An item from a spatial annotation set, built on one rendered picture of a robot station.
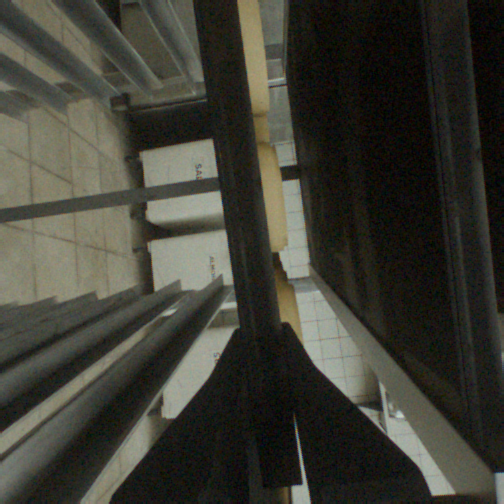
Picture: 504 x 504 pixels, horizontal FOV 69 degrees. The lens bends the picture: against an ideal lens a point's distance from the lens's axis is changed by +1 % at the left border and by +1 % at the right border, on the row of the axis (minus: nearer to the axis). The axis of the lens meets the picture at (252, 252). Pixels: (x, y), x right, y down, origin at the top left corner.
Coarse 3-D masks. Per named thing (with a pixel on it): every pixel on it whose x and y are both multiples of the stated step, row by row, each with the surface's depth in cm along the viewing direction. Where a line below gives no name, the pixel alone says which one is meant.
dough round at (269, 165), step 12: (264, 144) 16; (264, 156) 15; (276, 156) 15; (264, 168) 15; (276, 168) 15; (264, 180) 14; (276, 180) 15; (264, 192) 14; (276, 192) 14; (276, 204) 14; (276, 216) 15; (276, 228) 15; (276, 240) 15
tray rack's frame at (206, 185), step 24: (264, 48) 69; (120, 72) 71; (168, 72) 71; (24, 96) 73; (288, 168) 72; (120, 192) 75; (144, 192) 75; (168, 192) 74; (192, 192) 74; (0, 216) 77; (24, 216) 77; (48, 216) 77; (312, 288) 72
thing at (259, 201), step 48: (192, 0) 12; (240, 48) 12; (240, 96) 12; (240, 144) 13; (240, 192) 13; (240, 240) 13; (240, 288) 13; (288, 384) 13; (288, 432) 13; (288, 480) 13
